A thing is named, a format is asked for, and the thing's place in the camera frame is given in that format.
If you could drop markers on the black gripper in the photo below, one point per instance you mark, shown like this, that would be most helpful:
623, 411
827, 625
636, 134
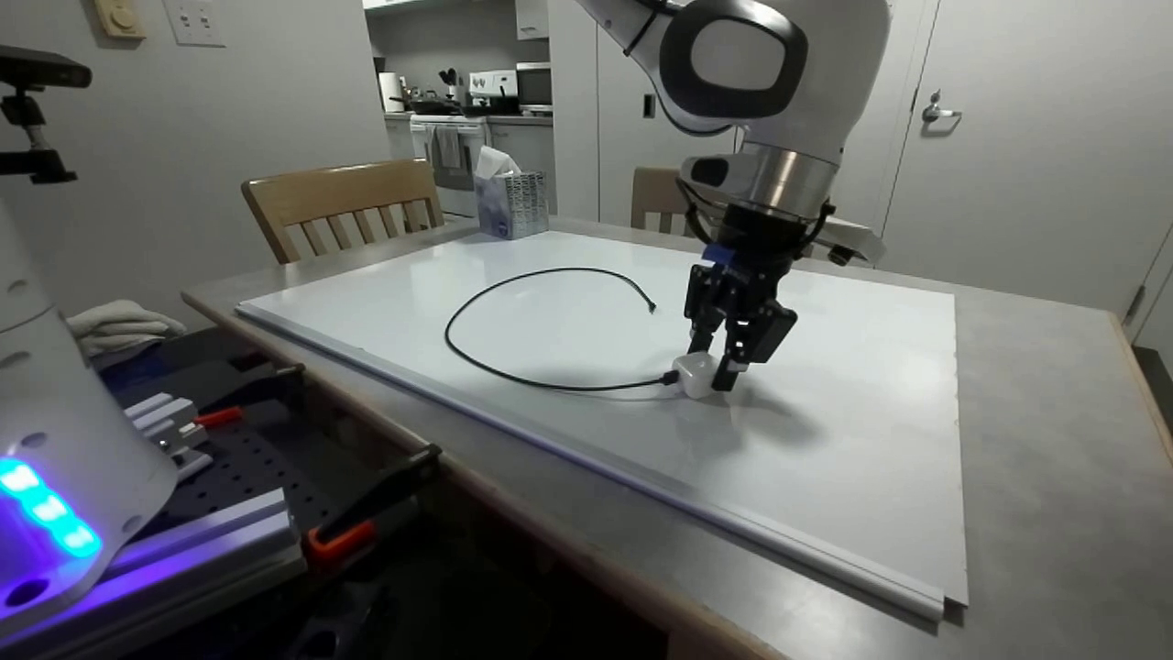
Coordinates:
755, 260

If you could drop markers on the white charger plug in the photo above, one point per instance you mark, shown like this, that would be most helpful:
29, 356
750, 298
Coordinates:
696, 374

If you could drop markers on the white robot base blue light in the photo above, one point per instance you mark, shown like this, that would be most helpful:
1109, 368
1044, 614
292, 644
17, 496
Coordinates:
58, 405

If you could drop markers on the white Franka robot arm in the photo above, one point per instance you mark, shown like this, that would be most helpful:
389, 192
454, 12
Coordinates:
845, 76

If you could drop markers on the wooden slat back chair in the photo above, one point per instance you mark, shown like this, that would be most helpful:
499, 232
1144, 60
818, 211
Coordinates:
659, 194
342, 188

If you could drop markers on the large white board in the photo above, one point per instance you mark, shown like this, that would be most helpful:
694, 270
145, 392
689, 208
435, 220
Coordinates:
793, 488

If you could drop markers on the plain white door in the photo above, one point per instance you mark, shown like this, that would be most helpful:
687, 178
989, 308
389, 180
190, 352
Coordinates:
617, 141

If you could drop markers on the small black door plate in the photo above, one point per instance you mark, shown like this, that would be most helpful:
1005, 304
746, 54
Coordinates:
648, 105

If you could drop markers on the blue tissue box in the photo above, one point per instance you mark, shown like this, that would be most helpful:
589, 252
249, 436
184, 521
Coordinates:
513, 208

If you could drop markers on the white kitchen stove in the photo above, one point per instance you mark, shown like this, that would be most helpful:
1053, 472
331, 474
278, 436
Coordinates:
446, 147

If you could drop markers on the white microwave oven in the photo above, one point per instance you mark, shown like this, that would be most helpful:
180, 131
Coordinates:
491, 86

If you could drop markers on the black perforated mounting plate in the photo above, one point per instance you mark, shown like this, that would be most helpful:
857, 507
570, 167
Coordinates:
293, 428

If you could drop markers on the white bundled cloth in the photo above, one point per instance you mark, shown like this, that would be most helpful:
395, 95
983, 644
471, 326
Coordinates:
121, 326

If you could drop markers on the round beige thermostat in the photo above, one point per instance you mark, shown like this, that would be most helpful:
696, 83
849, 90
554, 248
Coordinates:
119, 17

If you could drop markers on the aluminium extrusion rail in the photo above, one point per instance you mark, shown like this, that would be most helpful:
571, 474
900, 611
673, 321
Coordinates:
184, 552

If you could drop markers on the white wall outlet plate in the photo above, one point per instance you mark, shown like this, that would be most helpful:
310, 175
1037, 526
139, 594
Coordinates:
196, 21

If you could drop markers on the black camera on stand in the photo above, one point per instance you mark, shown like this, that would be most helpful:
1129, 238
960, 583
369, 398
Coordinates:
39, 67

